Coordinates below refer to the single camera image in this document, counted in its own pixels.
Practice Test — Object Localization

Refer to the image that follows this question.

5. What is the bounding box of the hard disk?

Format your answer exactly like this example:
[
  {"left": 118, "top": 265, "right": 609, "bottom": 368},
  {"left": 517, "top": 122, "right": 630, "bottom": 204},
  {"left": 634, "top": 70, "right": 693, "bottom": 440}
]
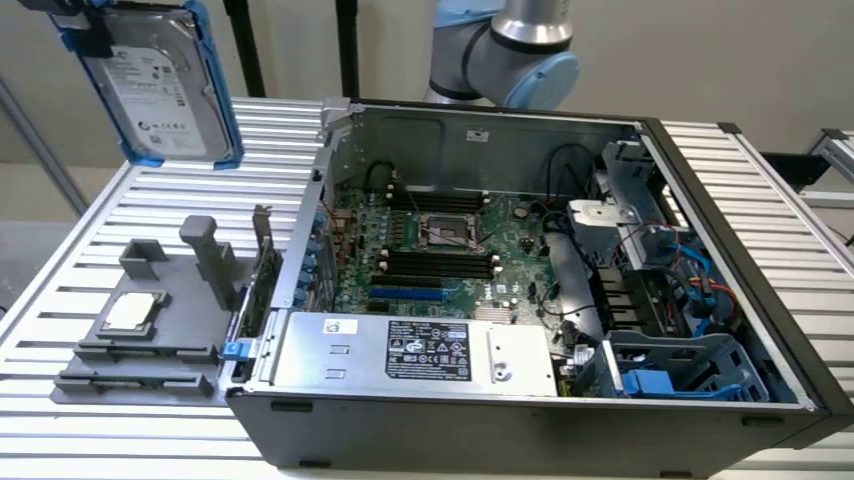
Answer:
[{"left": 46, "top": 0, "right": 245, "bottom": 172}]

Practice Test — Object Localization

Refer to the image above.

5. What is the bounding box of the black RAM slot bank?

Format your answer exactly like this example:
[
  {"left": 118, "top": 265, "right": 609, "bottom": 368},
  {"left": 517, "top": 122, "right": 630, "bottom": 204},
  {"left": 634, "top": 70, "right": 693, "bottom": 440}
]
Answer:
[
  {"left": 385, "top": 187, "right": 494, "bottom": 214},
  {"left": 375, "top": 249, "right": 504, "bottom": 280}
]

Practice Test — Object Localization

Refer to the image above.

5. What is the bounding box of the blue expansion slot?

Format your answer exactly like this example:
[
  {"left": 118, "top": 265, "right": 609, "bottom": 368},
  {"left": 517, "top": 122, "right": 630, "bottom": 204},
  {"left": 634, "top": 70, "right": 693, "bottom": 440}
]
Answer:
[{"left": 366, "top": 286, "right": 447, "bottom": 302}]

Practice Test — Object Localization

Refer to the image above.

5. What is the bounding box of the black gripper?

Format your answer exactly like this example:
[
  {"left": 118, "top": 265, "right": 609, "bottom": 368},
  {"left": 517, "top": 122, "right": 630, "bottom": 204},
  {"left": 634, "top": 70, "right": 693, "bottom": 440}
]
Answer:
[{"left": 48, "top": 0, "right": 114, "bottom": 57}]

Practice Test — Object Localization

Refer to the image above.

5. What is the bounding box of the black stand pole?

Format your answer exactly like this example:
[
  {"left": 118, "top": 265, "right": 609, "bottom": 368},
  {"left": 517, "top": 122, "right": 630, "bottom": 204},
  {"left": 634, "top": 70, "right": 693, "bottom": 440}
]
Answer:
[
  {"left": 226, "top": 0, "right": 270, "bottom": 99},
  {"left": 334, "top": 0, "right": 363, "bottom": 99}
]

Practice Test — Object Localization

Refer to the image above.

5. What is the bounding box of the CPU socket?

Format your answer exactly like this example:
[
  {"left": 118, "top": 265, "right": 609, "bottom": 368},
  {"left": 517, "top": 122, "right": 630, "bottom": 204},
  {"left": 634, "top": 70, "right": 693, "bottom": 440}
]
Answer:
[{"left": 414, "top": 211, "right": 485, "bottom": 252}]

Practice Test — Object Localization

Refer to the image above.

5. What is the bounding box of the graphics card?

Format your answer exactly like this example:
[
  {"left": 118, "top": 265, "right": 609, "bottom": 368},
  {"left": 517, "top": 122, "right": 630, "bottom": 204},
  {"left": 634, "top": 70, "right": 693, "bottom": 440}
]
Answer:
[{"left": 231, "top": 203, "right": 287, "bottom": 342}]

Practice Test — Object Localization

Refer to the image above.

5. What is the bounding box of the aluminium frame post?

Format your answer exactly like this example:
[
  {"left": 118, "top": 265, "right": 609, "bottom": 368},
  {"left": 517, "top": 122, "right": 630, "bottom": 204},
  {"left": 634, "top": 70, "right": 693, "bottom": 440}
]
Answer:
[{"left": 0, "top": 74, "right": 90, "bottom": 217}]

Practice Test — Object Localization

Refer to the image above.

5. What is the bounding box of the aluminium side table frame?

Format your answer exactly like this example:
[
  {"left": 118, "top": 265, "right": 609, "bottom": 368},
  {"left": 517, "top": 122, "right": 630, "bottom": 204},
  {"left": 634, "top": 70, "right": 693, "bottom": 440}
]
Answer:
[{"left": 760, "top": 127, "right": 854, "bottom": 202}]

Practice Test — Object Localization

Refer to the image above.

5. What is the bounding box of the grey parts rack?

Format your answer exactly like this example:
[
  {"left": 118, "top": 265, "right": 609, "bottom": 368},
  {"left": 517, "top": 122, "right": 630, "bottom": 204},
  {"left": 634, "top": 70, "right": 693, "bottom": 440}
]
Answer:
[{"left": 50, "top": 214, "right": 283, "bottom": 404}]

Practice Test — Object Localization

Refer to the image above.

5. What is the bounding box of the silver CPU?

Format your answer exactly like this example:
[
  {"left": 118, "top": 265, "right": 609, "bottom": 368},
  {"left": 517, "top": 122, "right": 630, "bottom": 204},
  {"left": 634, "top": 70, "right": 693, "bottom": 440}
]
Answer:
[{"left": 98, "top": 291, "right": 165, "bottom": 332}]

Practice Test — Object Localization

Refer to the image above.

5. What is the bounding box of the metal drive cage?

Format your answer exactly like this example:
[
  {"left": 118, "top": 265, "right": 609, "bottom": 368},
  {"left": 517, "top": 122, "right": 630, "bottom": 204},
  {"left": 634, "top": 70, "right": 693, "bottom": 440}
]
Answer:
[{"left": 565, "top": 139, "right": 694, "bottom": 272}]

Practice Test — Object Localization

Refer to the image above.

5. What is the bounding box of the black expansion slot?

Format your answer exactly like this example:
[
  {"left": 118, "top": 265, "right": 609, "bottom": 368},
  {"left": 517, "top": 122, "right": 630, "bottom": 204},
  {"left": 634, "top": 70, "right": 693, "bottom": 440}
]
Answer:
[{"left": 369, "top": 273, "right": 443, "bottom": 289}]

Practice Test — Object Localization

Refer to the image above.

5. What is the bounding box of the black open PC case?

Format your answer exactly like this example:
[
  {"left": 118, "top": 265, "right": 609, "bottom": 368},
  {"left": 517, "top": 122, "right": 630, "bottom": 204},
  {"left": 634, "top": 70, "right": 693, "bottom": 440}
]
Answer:
[{"left": 222, "top": 96, "right": 837, "bottom": 472}]

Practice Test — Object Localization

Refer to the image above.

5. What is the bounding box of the blue wire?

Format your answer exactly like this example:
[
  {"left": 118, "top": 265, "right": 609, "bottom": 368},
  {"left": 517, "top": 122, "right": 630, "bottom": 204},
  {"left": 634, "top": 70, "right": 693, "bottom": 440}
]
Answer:
[{"left": 665, "top": 238, "right": 717, "bottom": 332}]

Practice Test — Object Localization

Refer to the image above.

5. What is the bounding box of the green motherboard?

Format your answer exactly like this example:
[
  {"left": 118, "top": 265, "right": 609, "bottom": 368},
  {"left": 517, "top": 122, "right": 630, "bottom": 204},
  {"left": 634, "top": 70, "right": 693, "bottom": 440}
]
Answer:
[{"left": 329, "top": 186, "right": 564, "bottom": 327}]

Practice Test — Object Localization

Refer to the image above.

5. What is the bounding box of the black looped wire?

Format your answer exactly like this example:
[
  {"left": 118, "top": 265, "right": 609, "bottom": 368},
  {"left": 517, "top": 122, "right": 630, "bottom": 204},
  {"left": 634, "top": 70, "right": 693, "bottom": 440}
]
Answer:
[{"left": 542, "top": 143, "right": 601, "bottom": 212}]

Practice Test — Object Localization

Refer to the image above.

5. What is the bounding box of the silver power supply unit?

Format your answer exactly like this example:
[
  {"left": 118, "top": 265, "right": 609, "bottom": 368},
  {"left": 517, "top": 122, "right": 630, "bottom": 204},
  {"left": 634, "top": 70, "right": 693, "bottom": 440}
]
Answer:
[{"left": 269, "top": 311, "right": 561, "bottom": 399}]

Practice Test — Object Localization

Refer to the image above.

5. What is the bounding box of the red wire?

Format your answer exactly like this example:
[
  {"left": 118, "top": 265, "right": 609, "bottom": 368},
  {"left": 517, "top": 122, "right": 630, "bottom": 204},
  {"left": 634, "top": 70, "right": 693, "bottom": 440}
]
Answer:
[{"left": 705, "top": 277, "right": 741, "bottom": 332}]

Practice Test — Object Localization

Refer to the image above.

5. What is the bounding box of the grey plastic disk bay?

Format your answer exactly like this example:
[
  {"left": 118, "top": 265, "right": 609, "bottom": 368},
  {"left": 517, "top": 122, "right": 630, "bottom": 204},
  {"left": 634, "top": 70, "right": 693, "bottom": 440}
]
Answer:
[{"left": 596, "top": 328, "right": 770, "bottom": 402}]

